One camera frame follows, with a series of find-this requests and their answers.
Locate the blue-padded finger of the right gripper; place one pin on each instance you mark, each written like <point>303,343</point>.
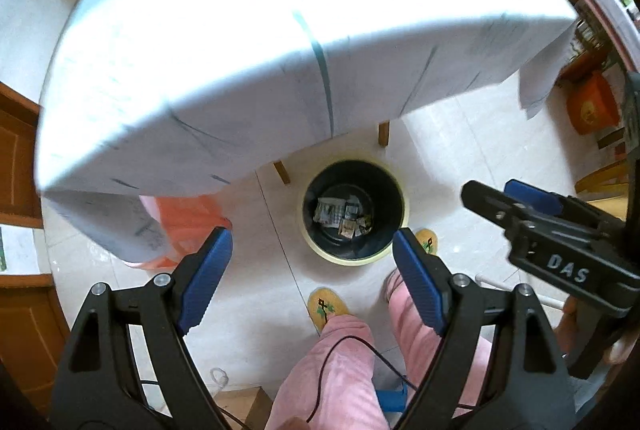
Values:
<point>540,200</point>

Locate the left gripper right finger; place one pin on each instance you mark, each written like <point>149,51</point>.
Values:
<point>526,383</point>

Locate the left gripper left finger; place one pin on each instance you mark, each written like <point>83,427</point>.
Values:
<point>98,385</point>

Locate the black round trash bin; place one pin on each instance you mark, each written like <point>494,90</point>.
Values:
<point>350,211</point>

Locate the orange red gift box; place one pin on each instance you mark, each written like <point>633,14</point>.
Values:
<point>591,106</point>

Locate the yellow slipper right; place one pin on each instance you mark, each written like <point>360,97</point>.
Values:
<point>428,240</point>

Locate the yellow slipper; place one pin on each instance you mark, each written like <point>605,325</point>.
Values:
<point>326,308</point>
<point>428,240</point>

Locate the wooden table legs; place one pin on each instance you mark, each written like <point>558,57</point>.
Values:
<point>383,141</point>

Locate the orange plastic bag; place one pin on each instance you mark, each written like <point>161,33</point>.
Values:
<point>187,221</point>

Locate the pink pajama legs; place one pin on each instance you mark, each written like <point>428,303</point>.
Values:
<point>331,387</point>

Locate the yellow slipper left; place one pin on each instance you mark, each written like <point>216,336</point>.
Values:
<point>326,308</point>

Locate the white patterned tablecloth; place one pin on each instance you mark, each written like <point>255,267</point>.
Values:
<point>178,98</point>

